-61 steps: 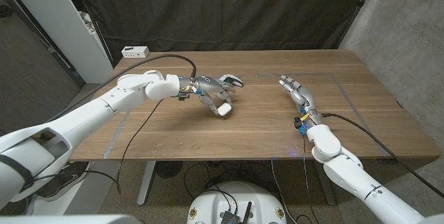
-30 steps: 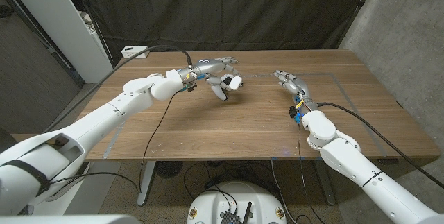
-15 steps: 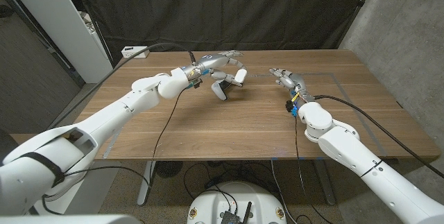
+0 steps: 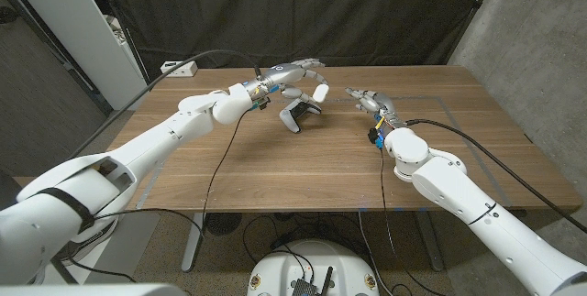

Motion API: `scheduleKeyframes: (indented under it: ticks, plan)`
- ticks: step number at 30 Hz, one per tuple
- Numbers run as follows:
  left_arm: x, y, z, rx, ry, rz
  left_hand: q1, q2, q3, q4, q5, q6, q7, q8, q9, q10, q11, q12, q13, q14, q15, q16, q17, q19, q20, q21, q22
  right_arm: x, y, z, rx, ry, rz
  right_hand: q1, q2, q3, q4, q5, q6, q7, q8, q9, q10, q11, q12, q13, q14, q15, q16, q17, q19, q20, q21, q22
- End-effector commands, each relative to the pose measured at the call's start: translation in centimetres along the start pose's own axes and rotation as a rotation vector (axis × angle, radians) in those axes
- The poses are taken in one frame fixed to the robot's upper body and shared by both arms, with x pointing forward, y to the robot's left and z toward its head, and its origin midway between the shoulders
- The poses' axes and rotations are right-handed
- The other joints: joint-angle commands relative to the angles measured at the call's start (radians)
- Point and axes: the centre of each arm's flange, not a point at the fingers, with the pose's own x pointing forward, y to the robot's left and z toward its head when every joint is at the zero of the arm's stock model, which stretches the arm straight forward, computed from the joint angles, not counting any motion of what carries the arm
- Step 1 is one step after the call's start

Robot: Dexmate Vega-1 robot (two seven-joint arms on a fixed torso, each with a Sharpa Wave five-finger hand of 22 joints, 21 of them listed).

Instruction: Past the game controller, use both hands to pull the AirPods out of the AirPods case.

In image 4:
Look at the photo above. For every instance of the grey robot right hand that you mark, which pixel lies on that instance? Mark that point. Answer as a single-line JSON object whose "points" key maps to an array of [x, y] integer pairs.
{"points": [[380, 103]]}

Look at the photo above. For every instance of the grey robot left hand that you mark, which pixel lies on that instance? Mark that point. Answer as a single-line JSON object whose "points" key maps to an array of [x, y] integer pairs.
{"points": [[286, 75]]}

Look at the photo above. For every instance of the white AirPods case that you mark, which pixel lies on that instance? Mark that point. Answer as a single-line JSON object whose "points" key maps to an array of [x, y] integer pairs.
{"points": [[321, 93]]}

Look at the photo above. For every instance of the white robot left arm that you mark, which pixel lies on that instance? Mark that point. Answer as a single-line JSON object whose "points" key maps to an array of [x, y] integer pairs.
{"points": [[151, 145]]}

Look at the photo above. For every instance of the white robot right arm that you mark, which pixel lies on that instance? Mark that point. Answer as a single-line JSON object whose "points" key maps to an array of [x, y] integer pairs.
{"points": [[458, 186]]}

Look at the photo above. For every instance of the white black game controller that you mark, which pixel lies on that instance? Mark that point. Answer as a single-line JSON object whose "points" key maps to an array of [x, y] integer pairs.
{"points": [[290, 119]]}

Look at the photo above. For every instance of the black backdrop curtain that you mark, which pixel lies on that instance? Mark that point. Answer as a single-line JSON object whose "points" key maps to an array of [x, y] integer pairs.
{"points": [[298, 12]]}

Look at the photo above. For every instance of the white power strip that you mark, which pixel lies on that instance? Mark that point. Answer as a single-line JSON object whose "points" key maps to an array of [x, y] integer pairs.
{"points": [[179, 69]]}

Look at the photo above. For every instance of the black backdrop stand pole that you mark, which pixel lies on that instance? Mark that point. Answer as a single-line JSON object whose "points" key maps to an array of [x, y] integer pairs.
{"points": [[472, 12], [124, 25]]}

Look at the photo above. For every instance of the dark grey table leg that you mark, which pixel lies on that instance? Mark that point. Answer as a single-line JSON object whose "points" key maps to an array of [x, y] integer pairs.
{"points": [[431, 245]]}

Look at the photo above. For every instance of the black round floor fan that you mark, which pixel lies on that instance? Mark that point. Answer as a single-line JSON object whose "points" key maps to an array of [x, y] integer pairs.
{"points": [[223, 224]]}

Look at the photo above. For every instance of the white robot torso base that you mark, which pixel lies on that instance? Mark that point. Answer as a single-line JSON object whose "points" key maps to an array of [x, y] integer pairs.
{"points": [[280, 268]]}

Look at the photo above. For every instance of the light grey table leg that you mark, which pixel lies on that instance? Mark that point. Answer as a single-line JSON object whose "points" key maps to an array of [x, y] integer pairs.
{"points": [[192, 245]]}

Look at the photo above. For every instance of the black torso electronics module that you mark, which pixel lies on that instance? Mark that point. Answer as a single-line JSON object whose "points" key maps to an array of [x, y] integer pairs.
{"points": [[305, 288]]}

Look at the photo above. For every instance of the white metal cabinet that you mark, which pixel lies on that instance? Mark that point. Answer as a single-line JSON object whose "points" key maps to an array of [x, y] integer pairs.
{"points": [[69, 21]]}

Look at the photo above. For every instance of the white floor platform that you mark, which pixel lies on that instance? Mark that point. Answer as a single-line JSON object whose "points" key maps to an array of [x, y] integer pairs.
{"points": [[133, 250]]}

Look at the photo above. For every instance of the black white sneaker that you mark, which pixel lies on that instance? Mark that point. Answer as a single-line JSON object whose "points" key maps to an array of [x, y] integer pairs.
{"points": [[103, 241]]}

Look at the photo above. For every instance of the white robot chest cover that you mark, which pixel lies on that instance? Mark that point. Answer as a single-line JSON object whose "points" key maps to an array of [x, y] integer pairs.
{"points": [[91, 290]]}

